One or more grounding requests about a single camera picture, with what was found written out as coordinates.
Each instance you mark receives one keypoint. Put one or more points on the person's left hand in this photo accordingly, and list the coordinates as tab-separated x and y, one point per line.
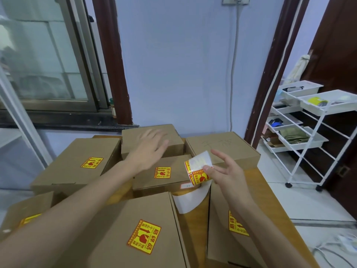
146	153

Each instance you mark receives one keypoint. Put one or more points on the person's right hand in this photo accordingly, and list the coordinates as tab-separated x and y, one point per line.
228	178

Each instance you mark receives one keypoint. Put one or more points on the yellow red label sticker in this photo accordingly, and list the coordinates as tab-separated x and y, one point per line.
237	226
145	237
29	219
92	162
162	173

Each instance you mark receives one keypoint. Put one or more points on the roll of yellow red stickers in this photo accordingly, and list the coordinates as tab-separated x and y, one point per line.
196	175

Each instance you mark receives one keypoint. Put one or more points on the small plain cardboard box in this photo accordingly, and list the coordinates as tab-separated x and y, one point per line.
220	242

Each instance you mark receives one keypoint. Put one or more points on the tape-wrapped cardboard box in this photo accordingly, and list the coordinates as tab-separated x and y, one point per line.
28	205

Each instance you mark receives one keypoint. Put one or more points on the person's left forearm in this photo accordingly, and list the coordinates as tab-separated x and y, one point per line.
61	214

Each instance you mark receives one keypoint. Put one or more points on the person's right forearm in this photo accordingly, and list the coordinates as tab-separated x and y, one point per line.
265	237

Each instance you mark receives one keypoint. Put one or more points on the small orange bottle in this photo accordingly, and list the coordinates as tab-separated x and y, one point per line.
113	108

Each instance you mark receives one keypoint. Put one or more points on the wooden cabinet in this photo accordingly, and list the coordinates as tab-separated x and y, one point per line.
195	234

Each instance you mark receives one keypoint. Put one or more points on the blue item in tray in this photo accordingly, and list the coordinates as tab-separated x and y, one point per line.
275	123

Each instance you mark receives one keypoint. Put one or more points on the folded green cloth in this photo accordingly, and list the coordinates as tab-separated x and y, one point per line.
294	135

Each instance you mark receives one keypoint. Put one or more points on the dark stone windowsill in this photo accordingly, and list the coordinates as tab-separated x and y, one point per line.
69	120

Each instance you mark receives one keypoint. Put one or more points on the white metal shelf rack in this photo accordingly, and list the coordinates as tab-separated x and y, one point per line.
25	122

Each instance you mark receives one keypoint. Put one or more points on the white rolling tray cart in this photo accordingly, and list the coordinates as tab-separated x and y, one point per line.
329	103

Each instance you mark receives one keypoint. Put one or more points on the white hanging cloth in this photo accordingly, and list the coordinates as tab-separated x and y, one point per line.
298	69

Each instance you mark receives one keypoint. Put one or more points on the white power strip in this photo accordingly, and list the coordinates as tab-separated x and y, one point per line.
348	244

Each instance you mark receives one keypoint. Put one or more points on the sliding glass window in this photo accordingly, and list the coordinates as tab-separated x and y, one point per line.
47	53

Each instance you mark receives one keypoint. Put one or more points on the dark brown wooden door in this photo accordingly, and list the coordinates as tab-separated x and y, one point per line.
340	53

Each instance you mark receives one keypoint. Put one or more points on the dark brown window post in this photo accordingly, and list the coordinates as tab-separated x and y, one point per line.
113	58

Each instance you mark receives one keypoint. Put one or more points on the dark brown door frame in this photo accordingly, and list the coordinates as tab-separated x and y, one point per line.
267	66

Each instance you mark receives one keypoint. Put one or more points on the white wall socket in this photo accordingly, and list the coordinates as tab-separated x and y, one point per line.
226	1

